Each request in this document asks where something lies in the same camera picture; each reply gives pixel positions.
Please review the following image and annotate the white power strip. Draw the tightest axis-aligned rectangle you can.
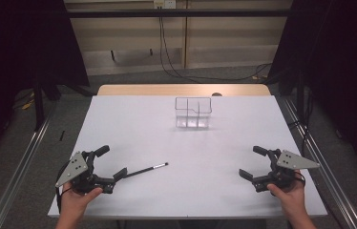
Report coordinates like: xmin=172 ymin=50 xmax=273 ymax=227
xmin=153 ymin=0 xmax=178 ymax=10

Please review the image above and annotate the person's left hand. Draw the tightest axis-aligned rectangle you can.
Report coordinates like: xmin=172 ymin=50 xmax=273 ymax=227
xmin=58 ymin=181 xmax=104 ymax=219

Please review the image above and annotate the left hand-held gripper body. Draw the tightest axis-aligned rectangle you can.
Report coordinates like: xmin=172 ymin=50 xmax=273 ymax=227
xmin=54 ymin=150 xmax=116 ymax=195

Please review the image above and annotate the black horizontal frame bar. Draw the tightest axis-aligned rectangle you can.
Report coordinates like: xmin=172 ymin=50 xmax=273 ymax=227
xmin=66 ymin=9 xmax=293 ymax=19

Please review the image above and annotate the aluminium floor rail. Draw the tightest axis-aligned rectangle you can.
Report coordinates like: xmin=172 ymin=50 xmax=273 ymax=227
xmin=0 ymin=103 xmax=57 ymax=229
xmin=281 ymin=95 xmax=357 ymax=229

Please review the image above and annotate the beige office desk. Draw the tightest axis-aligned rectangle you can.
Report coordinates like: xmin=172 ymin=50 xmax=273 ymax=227
xmin=63 ymin=0 xmax=294 ymax=76

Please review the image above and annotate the black pen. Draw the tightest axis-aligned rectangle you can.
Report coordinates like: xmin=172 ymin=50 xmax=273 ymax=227
xmin=124 ymin=162 xmax=170 ymax=178

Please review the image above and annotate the wooden table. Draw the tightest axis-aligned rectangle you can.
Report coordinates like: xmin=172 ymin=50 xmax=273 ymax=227
xmin=96 ymin=83 xmax=272 ymax=97

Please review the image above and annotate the white table mat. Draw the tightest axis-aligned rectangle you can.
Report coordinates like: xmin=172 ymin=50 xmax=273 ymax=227
xmin=48 ymin=94 xmax=328 ymax=220

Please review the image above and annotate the black curtain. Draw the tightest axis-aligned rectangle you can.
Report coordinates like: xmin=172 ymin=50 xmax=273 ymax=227
xmin=0 ymin=0 xmax=91 ymax=168
xmin=267 ymin=0 xmax=357 ymax=183

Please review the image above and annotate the black power cable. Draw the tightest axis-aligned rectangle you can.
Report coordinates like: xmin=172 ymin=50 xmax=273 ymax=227
xmin=158 ymin=8 xmax=273 ymax=83
xmin=160 ymin=8 xmax=273 ymax=81

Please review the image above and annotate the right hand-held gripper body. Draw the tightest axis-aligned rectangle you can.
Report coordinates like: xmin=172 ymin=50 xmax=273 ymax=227
xmin=252 ymin=148 xmax=321 ymax=194

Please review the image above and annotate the person's right hand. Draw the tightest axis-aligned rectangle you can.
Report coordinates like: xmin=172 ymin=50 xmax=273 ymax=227
xmin=266 ymin=171 xmax=308 ymax=220

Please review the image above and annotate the black metal stand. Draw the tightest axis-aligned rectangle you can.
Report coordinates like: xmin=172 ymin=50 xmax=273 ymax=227
xmin=32 ymin=72 xmax=46 ymax=132

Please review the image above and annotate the clear plastic organizer box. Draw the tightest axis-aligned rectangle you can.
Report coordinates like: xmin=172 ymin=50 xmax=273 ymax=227
xmin=175 ymin=96 xmax=213 ymax=130

